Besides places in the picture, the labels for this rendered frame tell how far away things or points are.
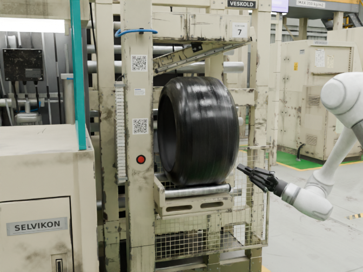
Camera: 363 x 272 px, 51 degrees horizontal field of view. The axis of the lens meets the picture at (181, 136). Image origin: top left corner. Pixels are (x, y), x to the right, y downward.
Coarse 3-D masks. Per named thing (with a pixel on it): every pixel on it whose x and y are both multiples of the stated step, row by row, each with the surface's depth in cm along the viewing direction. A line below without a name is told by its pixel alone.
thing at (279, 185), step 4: (268, 180) 170; (272, 180) 169; (276, 180) 168; (280, 180) 169; (268, 184) 172; (272, 184) 170; (276, 184) 169; (280, 184) 167; (284, 184) 167; (272, 188) 171; (276, 188) 167; (280, 188) 167; (284, 188) 167; (276, 192) 168; (280, 192) 167; (280, 196) 169
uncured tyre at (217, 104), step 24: (168, 96) 182; (192, 96) 169; (216, 96) 172; (168, 120) 216; (192, 120) 165; (216, 120) 168; (168, 144) 216; (192, 144) 165; (216, 144) 168; (168, 168) 196; (192, 168) 170; (216, 168) 174
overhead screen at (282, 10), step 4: (272, 0) 545; (276, 0) 548; (280, 0) 551; (284, 0) 554; (288, 0) 557; (272, 4) 546; (276, 4) 549; (280, 4) 552; (284, 4) 555; (272, 8) 547; (276, 8) 550; (280, 8) 553; (284, 8) 556; (276, 12) 554; (280, 12) 555; (284, 12) 557
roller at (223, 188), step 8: (216, 184) 187; (224, 184) 187; (168, 192) 178; (176, 192) 179; (184, 192) 180; (192, 192) 181; (200, 192) 182; (208, 192) 184; (216, 192) 185; (224, 192) 187
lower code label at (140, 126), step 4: (132, 120) 175; (136, 120) 176; (140, 120) 176; (144, 120) 177; (132, 124) 175; (136, 124) 176; (140, 124) 176; (144, 124) 177; (132, 128) 176; (136, 128) 176; (140, 128) 177; (144, 128) 177; (148, 128) 178; (132, 132) 176; (136, 132) 176; (140, 132) 177; (144, 132) 178; (148, 132) 178
